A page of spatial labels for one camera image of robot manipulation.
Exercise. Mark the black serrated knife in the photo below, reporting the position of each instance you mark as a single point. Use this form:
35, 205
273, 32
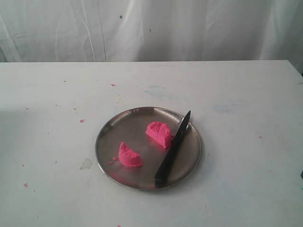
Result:
165, 168

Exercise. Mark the round steel plate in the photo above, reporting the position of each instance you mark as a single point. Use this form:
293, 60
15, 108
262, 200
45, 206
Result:
130, 127

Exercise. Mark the white backdrop curtain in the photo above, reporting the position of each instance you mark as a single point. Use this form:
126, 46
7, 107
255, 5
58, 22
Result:
151, 30

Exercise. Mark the pink dough half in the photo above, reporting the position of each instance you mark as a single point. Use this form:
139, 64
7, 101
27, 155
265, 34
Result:
128, 157

